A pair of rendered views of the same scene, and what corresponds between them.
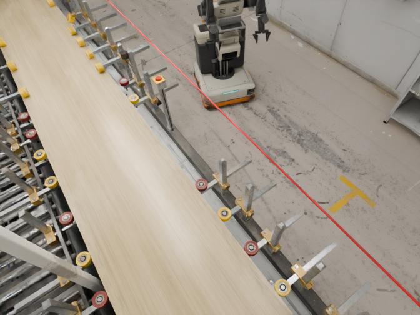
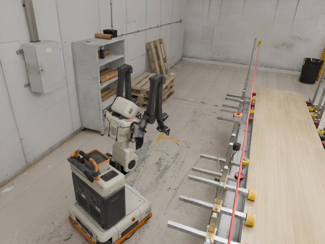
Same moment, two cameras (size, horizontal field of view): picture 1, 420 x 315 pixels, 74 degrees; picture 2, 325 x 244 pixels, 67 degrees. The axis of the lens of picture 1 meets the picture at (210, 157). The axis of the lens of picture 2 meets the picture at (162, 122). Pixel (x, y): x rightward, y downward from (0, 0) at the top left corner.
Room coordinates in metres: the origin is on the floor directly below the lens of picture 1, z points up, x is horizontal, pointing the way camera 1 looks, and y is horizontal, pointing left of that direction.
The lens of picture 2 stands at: (3.59, 1.53, 2.24)
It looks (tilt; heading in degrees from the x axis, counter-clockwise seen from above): 27 degrees down; 230
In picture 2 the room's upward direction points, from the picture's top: 3 degrees clockwise
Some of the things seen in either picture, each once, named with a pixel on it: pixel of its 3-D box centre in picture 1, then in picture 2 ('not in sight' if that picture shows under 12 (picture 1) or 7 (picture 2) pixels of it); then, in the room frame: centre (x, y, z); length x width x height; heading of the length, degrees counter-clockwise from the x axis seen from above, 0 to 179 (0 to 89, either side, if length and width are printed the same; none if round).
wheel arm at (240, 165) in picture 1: (225, 175); (233, 120); (0.98, -0.10, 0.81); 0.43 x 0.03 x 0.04; 120
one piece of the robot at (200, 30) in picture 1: (220, 44); (100, 184); (2.84, -0.24, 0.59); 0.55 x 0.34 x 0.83; 99
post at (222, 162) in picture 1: (223, 179); (238, 116); (0.92, -0.07, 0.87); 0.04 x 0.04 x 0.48; 30
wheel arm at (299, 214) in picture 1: (275, 233); (237, 107); (0.55, -0.35, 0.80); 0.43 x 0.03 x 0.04; 120
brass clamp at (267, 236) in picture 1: (270, 240); not in sight; (0.51, -0.31, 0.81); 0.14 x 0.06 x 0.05; 30
